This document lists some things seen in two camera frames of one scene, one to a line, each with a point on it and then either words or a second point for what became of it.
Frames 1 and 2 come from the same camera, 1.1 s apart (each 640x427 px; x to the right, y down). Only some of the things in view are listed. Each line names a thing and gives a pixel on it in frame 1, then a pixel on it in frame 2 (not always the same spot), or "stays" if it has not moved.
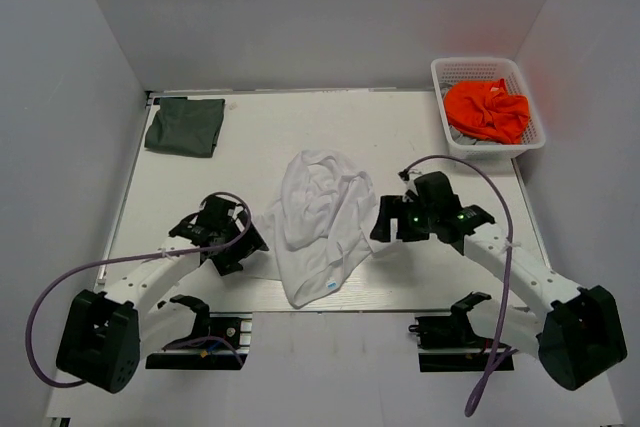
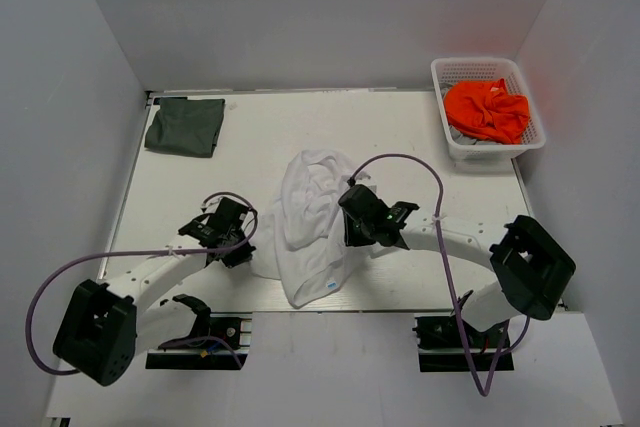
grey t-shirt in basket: x=460 y=138 stays
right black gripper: x=393 y=207 -> x=351 y=238
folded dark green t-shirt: x=186 y=126 stays
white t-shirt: x=315 y=234 stays
